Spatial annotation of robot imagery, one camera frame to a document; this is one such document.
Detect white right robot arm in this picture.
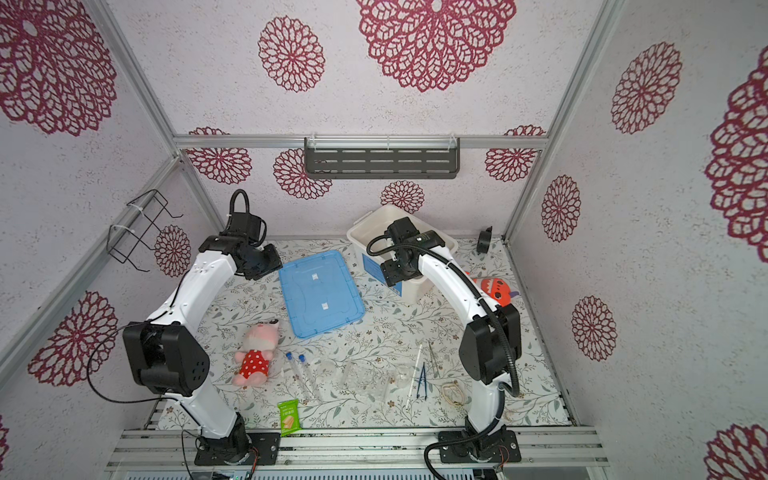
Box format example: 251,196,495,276
381,243,522,475

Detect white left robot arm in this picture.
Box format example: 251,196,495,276
122,235,282,465

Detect white plastic storage bin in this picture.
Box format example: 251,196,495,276
347,205,458,305

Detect blue plastic bin lid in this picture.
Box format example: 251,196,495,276
279,250,365,339

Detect pink frog plush toy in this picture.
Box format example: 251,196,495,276
232,319,280,387

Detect glass stirring rod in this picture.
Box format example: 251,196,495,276
405,343,423,410

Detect blue tweezers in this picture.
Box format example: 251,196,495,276
415,362,429,400

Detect green snack packet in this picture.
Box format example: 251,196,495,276
278,399,301,437

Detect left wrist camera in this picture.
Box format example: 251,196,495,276
225,189,267,247

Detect grey wall shelf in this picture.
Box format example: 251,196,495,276
303,137,461,180

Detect black wire wall rack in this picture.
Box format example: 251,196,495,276
105,189,183,273

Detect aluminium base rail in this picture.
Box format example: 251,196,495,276
105,426,609,478

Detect aluminium frame post right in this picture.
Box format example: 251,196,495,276
503,0,626,247

